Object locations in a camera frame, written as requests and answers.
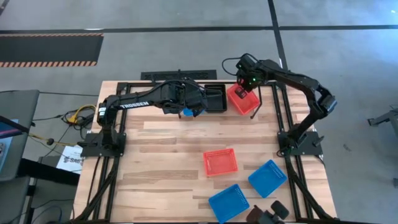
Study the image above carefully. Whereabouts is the white printed paper sheet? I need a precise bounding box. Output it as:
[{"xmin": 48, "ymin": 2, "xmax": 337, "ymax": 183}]
[{"xmin": 56, "ymin": 144, "xmax": 84, "ymax": 174}]

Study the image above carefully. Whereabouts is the grey desk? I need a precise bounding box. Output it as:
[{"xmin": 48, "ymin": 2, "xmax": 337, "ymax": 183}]
[{"xmin": 0, "ymin": 90, "xmax": 40, "ymax": 182}]

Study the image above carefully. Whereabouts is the orange plastic basket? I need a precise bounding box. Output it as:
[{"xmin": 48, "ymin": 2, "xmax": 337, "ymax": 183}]
[
  {"xmin": 202, "ymin": 147, "xmax": 239, "ymax": 178},
  {"xmin": 226, "ymin": 83, "xmax": 261, "ymax": 116}
]

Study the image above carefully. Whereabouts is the black mat with hazard stripes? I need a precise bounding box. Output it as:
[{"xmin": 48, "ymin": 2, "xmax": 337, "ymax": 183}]
[{"xmin": 0, "ymin": 33, "xmax": 104, "ymax": 68}]

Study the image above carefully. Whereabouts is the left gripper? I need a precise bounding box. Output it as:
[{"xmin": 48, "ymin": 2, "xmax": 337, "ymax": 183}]
[{"xmin": 183, "ymin": 86, "xmax": 223, "ymax": 113}]

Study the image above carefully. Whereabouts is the thin black metal shelf frame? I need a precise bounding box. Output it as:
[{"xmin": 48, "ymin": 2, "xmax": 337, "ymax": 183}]
[{"xmin": 175, "ymin": 68, "xmax": 264, "ymax": 121}]

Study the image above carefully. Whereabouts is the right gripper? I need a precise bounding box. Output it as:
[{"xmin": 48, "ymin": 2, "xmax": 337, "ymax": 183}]
[{"xmin": 235, "ymin": 73, "xmax": 261, "ymax": 100}]

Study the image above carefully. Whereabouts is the black perforated metal strip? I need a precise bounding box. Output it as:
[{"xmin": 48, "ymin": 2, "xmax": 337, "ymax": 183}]
[{"xmin": 140, "ymin": 69, "xmax": 218, "ymax": 81}]

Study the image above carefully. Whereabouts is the black metal stand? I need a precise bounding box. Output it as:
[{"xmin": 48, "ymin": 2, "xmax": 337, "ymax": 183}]
[{"xmin": 367, "ymin": 107, "xmax": 398, "ymax": 133}]

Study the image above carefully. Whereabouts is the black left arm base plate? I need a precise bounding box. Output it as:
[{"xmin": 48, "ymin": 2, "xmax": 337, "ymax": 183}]
[{"xmin": 81, "ymin": 133, "xmax": 127, "ymax": 157}]

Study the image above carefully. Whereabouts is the black aluminium table frame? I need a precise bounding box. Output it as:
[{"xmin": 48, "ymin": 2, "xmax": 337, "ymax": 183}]
[{"xmin": 70, "ymin": 80, "xmax": 339, "ymax": 224}]

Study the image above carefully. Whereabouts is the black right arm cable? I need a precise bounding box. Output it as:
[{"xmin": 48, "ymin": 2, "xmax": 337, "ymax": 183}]
[{"xmin": 221, "ymin": 57, "xmax": 242, "ymax": 77}]

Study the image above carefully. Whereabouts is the black desk base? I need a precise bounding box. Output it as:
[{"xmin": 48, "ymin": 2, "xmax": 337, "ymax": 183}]
[{"xmin": 0, "ymin": 157, "xmax": 81, "ymax": 224}]

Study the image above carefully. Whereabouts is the yellow cable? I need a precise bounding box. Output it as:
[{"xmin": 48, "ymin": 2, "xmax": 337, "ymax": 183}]
[{"xmin": 29, "ymin": 104, "xmax": 98, "ymax": 147}]

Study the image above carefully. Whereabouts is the computer monitor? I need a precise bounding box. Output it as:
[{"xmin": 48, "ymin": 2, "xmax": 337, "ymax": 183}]
[{"xmin": 0, "ymin": 114, "xmax": 32, "ymax": 175}]

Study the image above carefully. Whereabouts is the blue plastic basket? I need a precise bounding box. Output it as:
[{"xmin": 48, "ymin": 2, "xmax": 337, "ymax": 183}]
[
  {"xmin": 208, "ymin": 183, "xmax": 251, "ymax": 224},
  {"xmin": 182, "ymin": 106, "xmax": 205, "ymax": 118},
  {"xmin": 248, "ymin": 159, "xmax": 288, "ymax": 199}
]

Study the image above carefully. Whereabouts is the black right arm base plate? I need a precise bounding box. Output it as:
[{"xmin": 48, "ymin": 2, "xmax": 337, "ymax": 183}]
[{"xmin": 277, "ymin": 131, "xmax": 325, "ymax": 156}]

